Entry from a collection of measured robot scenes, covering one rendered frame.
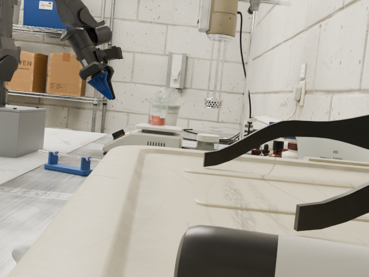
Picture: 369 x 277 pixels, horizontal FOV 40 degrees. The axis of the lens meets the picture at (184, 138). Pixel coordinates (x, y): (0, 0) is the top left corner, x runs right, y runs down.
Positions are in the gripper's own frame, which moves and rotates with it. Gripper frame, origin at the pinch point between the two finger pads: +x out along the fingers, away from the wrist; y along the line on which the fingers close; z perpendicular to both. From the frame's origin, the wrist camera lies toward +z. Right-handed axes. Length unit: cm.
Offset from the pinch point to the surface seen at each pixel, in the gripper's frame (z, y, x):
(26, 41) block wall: -75, 235, -86
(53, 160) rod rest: -10.6, -37.7, 11.7
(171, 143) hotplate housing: 9.6, -11.0, 21.5
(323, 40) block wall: 62, 17, 18
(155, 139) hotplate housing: 6.4, -11.0, 18.8
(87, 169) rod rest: -4.7, -40.1, 16.7
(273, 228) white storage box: 23, -125, 20
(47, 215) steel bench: -3, -74, 19
